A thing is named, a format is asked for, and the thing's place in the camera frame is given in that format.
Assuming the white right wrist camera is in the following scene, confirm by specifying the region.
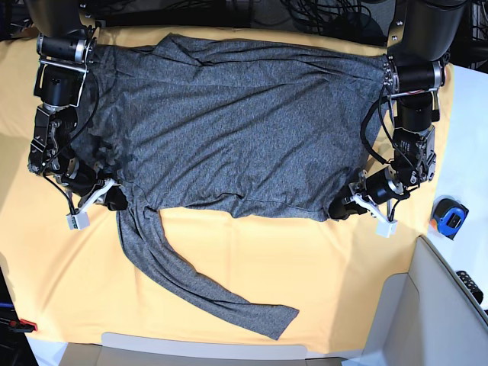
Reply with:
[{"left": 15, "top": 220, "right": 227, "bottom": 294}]
[{"left": 66, "top": 212, "right": 90, "bottom": 230}]

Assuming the grey long-sleeve shirt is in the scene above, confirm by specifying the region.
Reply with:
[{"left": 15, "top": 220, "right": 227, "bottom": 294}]
[{"left": 73, "top": 34, "right": 386, "bottom": 340}]

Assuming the white cardboard box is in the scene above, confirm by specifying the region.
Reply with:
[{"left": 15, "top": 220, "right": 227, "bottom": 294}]
[
  {"left": 359, "top": 236, "right": 487, "bottom": 365},
  {"left": 60, "top": 332, "right": 362, "bottom": 365}
]

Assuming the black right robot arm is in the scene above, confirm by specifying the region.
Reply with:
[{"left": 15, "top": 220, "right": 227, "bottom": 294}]
[{"left": 29, "top": 34, "right": 365, "bottom": 221}]

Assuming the blue black tape measure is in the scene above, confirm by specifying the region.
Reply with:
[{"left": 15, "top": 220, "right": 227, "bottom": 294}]
[{"left": 430, "top": 198, "right": 469, "bottom": 240}]

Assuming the black studded remote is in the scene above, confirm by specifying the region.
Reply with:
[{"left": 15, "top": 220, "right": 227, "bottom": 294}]
[{"left": 456, "top": 271, "right": 484, "bottom": 304}]

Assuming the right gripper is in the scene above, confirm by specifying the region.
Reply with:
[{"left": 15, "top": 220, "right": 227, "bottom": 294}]
[{"left": 55, "top": 162, "right": 128, "bottom": 211}]

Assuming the red black clamp left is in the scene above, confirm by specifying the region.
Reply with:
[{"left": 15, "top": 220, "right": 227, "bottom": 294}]
[{"left": 8, "top": 319, "right": 37, "bottom": 333}]

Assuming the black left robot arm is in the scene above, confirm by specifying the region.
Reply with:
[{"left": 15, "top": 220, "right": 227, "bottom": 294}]
[{"left": 329, "top": 1, "right": 467, "bottom": 223}]

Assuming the white cardboard box bottom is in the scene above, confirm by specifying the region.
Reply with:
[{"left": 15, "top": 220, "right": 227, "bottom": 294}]
[{"left": 60, "top": 332, "right": 362, "bottom": 365}]

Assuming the white cardboard box right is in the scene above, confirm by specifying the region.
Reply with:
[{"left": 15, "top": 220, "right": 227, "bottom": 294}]
[{"left": 359, "top": 236, "right": 487, "bottom": 365}]

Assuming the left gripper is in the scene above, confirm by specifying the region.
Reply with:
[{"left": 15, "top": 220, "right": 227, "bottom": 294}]
[{"left": 328, "top": 168, "right": 410, "bottom": 220}]

